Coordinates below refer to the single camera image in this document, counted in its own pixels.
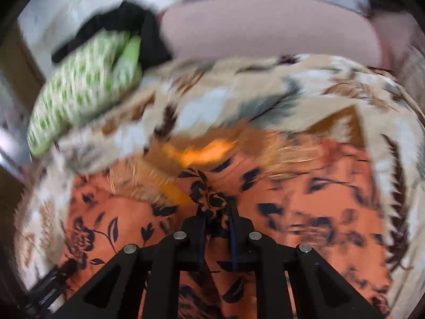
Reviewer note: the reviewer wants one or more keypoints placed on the green white checkered pillow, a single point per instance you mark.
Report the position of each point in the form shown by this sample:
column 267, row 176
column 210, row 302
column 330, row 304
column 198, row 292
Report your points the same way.
column 83, row 83

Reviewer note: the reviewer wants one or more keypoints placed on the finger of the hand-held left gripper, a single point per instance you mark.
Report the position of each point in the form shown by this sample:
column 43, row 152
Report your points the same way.
column 49, row 289

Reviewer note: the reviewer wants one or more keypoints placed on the orange black floral cloth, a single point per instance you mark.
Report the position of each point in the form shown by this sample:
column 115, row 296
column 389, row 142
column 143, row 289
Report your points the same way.
column 298, row 186

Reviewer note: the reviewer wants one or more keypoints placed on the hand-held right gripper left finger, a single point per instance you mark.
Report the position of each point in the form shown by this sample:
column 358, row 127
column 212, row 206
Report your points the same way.
column 196, row 239

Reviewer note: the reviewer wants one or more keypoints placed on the beige leaf print blanket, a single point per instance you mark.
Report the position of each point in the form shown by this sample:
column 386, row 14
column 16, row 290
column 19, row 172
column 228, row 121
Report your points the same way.
column 232, row 96

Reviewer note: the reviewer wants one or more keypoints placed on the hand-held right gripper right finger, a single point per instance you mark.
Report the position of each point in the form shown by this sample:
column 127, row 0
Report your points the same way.
column 233, row 239

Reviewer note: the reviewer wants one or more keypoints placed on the brown striped cloth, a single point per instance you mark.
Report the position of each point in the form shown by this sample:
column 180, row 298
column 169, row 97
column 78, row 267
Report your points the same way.
column 413, row 73

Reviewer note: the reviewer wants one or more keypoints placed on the brown wooden door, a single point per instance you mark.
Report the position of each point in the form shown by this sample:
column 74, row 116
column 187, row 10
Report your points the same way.
column 16, row 56

